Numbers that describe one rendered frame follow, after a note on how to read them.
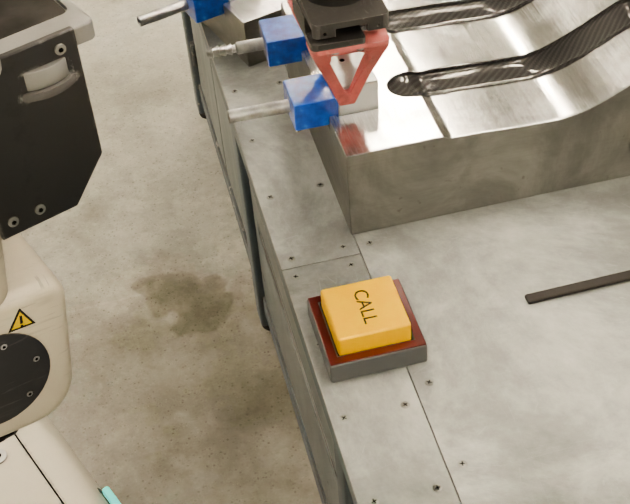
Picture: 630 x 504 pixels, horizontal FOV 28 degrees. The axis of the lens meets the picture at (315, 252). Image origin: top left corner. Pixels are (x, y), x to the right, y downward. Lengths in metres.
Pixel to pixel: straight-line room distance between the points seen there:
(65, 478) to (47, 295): 0.56
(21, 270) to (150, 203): 1.32
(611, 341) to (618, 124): 0.21
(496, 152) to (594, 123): 0.09
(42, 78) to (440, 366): 0.38
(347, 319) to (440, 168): 0.18
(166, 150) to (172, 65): 0.30
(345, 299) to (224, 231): 1.35
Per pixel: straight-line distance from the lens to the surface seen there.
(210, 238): 2.34
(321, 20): 1.03
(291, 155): 1.22
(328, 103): 1.10
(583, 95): 1.14
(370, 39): 1.05
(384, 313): 1.00
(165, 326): 2.19
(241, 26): 1.32
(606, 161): 1.17
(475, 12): 1.26
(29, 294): 1.12
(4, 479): 1.68
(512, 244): 1.11
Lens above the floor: 1.55
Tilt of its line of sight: 43 degrees down
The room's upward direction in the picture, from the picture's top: 5 degrees counter-clockwise
